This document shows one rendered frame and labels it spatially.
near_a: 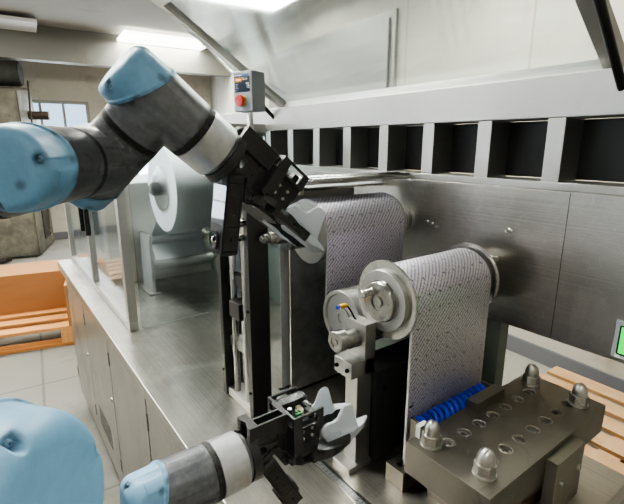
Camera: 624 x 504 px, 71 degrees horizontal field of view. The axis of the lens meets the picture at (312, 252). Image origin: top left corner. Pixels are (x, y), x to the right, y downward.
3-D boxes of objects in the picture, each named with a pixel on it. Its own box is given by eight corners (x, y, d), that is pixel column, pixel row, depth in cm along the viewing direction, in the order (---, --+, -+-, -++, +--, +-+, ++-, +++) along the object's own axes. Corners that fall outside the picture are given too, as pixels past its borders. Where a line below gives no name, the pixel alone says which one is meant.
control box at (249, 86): (229, 111, 116) (227, 71, 114) (247, 113, 121) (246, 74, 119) (248, 110, 112) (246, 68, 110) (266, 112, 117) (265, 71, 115)
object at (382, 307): (372, 327, 82) (357, 289, 84) (380, 324, 83) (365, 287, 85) (398, 315, 76) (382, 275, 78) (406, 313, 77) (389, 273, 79)
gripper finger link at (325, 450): (355, 439, 66) (303, 458, 62) (355, 448, 66) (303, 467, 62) (339, 422, 70) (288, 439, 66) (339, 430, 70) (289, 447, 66)
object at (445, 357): (404, 423, 82) (410, 331, 78) (478, 383, 96) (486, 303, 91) (406, 424, 82) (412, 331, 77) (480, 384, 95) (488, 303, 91)
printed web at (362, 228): (290, 390, 115) (288, 195, 103) (357, 364, 128) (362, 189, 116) (403, 479, 85) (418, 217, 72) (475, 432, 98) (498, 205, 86)
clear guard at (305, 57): (163, 2, 129) (164, 0, 129) (285, 105, 160) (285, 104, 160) (487, -243, 47) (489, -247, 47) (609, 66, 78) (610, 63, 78)
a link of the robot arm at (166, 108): (93, 86, 52) (140, 32, 51) (167, 147, 59) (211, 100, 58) (87, 104, 46) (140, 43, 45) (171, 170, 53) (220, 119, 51)
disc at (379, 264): (358, 326, 88) (357, 254, 85) (360, 326, 88) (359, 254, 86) (415, 350, 76) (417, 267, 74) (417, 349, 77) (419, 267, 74)
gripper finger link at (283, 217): (315, 233, 63) (269, 196, 58) (310, 242, 62) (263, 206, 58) (300, 231, 67) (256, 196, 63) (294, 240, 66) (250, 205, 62)
